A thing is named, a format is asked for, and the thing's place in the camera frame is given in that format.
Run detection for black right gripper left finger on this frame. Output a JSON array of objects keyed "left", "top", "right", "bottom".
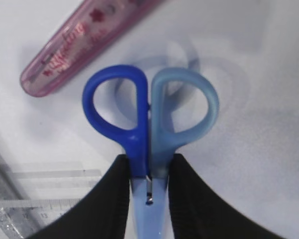
[{"left": 32, "top": 154, "right": 130, "bottom": 239}]

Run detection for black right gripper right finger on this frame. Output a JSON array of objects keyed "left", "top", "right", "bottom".
[{"left": 168, "top": 154, "right": 279, "bottom": 239}]

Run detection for blue scissors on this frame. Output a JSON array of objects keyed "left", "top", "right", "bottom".
[{"left": 82, "top": 65, "right": 219, "bottom": 239}]

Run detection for clear plastic ruler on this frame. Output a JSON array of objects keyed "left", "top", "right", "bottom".
[{"left": 0, "top": 167, "right": 102, "bottom": 239}]

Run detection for silver glitter pen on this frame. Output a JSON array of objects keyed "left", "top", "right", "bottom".
[{"left": 0, "top": 157, "right": 40, "bottom": 239}]

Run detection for pink scissors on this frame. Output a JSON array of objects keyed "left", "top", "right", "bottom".
[{"left": 20, "top": 0, "right": 160, "bottom": 97}]

